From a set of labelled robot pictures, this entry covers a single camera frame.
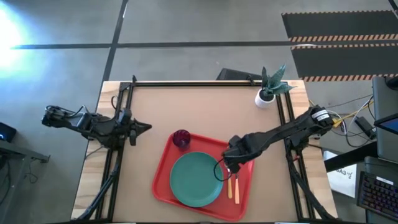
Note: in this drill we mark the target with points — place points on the green plant in white pot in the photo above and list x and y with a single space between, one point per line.
270 85

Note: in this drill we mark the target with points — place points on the grey laptop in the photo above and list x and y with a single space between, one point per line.
385 102

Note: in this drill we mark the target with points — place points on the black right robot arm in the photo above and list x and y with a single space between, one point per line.
289 130

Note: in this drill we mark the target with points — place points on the black device with blue light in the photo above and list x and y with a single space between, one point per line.
7 132

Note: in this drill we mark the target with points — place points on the purple plastic cup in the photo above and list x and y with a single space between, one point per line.
181 139

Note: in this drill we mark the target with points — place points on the black aluminium table frame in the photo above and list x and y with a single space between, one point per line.
202 83

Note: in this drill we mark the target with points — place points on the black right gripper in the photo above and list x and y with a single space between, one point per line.
242 149

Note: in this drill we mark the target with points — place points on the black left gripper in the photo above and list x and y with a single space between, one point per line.
127 124

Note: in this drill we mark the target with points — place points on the red plastic tray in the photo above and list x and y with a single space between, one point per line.
239 174

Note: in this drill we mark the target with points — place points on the black flat box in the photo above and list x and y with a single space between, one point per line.
233 74

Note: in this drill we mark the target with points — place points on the green round plate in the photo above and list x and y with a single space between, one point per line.
194 180

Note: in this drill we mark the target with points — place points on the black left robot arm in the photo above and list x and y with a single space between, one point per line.
93 126

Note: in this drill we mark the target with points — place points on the black power adapter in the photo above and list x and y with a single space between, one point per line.
365 127

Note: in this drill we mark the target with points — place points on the black mat with hazard stripes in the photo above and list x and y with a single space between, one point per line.
339 23
342 60

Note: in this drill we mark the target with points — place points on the black backlit keyboard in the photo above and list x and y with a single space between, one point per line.
379 196

